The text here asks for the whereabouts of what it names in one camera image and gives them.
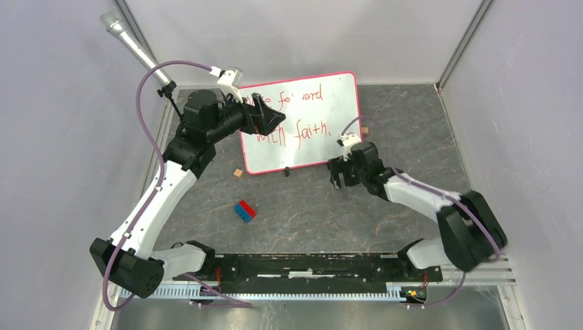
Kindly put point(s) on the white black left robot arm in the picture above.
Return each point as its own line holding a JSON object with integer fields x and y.
{"x": 127, "y": 258}

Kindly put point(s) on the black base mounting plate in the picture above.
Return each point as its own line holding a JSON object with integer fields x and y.
{"x": 322, "y": 273}

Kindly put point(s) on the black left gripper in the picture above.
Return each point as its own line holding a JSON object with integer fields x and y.
{"x": 267, "y": 119}

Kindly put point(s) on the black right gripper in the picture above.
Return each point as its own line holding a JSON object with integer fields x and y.
{"x": 336, "y": 166}

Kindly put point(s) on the red blue toy block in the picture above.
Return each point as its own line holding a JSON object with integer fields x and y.
{"x": 245, "y": 211}

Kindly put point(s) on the silver microphone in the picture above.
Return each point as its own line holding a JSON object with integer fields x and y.
{"x": 120, "y": 29}

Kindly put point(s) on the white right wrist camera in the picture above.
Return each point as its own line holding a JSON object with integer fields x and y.
{"x": 347, "y": 141}

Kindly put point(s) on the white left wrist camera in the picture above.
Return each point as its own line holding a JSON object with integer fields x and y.
{"x": 228, "y": 82}

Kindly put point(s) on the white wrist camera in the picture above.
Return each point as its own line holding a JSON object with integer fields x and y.
{"x": 347, "y": 141}
{"x": 228, "y": 82}

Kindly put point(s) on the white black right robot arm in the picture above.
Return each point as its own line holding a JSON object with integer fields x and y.
{"x": 469, "y": 232}

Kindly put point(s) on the pink framed whiteboard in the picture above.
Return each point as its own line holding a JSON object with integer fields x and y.
{"x": 317, "y": 110}

